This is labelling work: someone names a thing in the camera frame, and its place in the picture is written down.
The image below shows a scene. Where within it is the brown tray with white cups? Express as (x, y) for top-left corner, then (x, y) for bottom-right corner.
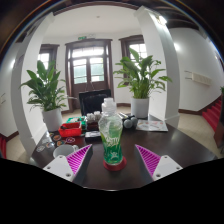
(85, 110), (103, 132)

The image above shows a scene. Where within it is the printed paper sheet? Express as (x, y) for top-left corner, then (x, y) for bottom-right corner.
(135, 119), (169, 133)

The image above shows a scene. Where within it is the clear green-labelled drink bottle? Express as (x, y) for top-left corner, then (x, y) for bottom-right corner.
(98, 97), (124, 167)

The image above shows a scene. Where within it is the red carpeted staircase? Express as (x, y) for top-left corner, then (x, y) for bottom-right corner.
(201, 96), (223, 133)
(0, 133), (8, 158)

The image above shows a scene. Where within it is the red plastic box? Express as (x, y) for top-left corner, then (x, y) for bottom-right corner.
(58, 121), (83, 138)

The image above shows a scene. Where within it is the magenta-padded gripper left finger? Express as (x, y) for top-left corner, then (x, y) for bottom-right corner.
(43, 143), (94, 183)

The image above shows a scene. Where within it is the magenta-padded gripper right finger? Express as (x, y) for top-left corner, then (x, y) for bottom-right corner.
(134, 144), (184, 185)

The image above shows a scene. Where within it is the leafy plant in white pot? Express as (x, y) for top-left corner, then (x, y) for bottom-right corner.
(19, 59), (77, 132)
(113, 48), (173, 119)

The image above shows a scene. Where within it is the green box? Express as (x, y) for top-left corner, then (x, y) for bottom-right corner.
(65, 116), (87, 125)

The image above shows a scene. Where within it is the white wall radiator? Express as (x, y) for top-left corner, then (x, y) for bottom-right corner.
(184, 69), (213, 87)

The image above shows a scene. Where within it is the wooden double glass door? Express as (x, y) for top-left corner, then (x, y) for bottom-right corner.
(64, 38), (114, 108)

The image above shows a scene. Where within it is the flat black device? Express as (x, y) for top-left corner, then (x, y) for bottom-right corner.
(84, 130), (102, 140)

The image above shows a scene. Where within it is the wooden framed window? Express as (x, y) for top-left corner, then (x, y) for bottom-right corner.
(118, 34), (149, 64)
(37, 43), (60, 73)

